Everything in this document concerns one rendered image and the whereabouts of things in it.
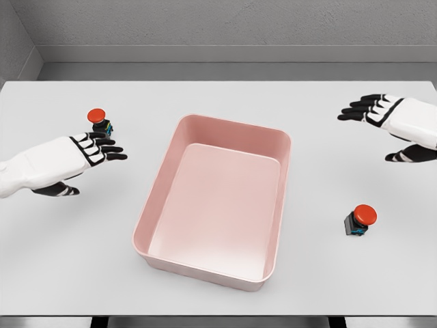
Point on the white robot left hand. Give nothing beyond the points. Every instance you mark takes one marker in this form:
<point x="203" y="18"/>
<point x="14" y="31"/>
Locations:
<point x="58" y="157"/>

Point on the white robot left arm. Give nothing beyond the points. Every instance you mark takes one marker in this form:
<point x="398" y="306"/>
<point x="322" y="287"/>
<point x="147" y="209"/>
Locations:
<point x="12" y="177"/>

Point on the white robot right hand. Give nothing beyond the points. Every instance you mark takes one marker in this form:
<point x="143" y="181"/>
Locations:
<point x="409" y="118"/>

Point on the pink rectangular plastic basket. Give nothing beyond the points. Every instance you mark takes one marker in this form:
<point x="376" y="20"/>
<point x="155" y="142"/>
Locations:
<point x="218" y="205"/>

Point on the red button industrial switch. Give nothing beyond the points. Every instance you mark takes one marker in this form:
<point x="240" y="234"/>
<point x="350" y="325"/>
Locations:
<point x="96" y="116"/>
<point x="364" y="213"/>

